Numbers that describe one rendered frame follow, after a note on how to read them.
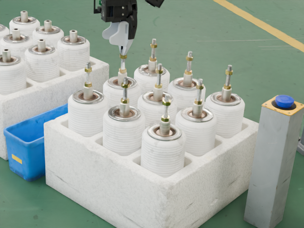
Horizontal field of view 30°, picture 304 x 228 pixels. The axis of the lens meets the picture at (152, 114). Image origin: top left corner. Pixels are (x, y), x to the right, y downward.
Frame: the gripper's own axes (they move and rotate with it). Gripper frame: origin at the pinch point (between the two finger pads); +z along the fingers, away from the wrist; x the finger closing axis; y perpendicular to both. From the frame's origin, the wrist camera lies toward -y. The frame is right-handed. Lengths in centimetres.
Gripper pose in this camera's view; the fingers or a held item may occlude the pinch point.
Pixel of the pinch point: (125, 48)
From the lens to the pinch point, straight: 140.6
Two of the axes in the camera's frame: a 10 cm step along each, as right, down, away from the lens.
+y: -8.8, 1.7, -4.4
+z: -0.5, 8.9, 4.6
